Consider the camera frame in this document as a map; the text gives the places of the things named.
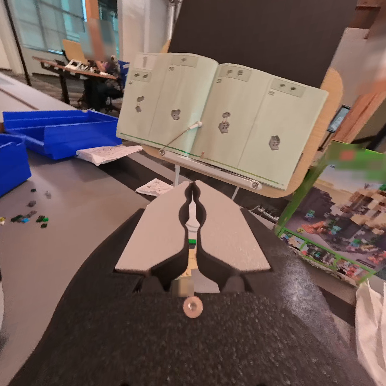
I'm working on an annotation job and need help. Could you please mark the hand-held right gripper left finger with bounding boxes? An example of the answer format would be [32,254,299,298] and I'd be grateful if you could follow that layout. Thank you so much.
[115,181,193,275]

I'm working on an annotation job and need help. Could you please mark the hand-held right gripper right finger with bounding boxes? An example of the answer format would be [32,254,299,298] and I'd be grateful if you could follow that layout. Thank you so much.
[193,180,271,273]

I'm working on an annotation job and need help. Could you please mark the pale green instruction booklet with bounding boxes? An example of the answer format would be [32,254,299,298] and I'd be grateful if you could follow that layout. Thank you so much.
[116,52,329,191]

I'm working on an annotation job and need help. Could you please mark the wire page holder white tip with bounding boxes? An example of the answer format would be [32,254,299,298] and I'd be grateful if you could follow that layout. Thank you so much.
[159,121,203,156]

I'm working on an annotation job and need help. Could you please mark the grey desk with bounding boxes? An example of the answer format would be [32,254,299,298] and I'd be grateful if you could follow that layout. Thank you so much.
[0,71,362,386]

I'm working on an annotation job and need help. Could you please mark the cluttered wooden office desk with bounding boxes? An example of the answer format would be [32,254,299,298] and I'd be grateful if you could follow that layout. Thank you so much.
[33,55,119,104]

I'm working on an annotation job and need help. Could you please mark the white power strip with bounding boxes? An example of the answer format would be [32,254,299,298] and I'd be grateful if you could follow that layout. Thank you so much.
[256,205,280,222]

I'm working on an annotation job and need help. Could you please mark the green toy brick set box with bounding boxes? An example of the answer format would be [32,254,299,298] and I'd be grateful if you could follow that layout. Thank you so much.
[274,140,386,286]

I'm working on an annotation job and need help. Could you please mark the scattered small toy bricks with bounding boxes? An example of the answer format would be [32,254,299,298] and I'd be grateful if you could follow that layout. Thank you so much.
[0,188,51,229]

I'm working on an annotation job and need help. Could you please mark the blue plastic bin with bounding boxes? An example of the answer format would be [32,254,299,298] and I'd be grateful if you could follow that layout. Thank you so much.
[3,109,122,160]
[0,133,32,198]

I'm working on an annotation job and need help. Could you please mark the torn white printed paper bag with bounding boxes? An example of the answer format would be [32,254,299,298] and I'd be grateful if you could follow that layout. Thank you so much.
[355,279,386,386]

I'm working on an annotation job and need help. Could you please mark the black panel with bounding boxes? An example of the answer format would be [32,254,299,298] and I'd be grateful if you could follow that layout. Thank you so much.
[167,0,358,88]

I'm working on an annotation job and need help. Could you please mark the large window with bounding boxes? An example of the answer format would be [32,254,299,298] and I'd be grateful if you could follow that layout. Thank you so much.
[9,0,119,52]

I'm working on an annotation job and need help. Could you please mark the small wall tablet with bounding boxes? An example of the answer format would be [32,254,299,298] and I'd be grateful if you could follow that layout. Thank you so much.
[327,105,352,134]

